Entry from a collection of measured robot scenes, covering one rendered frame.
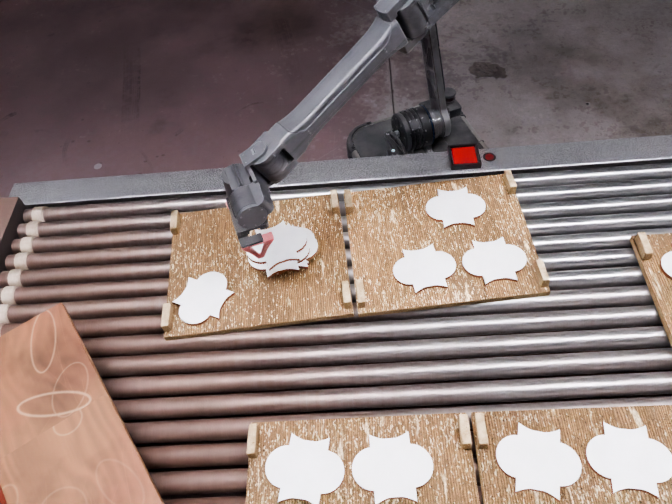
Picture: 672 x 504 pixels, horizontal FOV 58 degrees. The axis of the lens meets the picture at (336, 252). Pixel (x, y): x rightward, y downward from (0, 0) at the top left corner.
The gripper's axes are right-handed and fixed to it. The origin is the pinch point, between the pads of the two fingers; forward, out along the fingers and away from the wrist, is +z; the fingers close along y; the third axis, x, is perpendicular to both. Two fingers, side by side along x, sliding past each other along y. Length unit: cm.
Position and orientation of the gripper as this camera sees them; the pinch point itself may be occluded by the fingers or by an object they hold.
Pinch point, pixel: (254, 238)
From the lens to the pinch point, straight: 130.2
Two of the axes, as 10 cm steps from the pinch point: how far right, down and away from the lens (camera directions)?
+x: 9.4, -3.1, 1.6
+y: 3.4, 7.3, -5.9
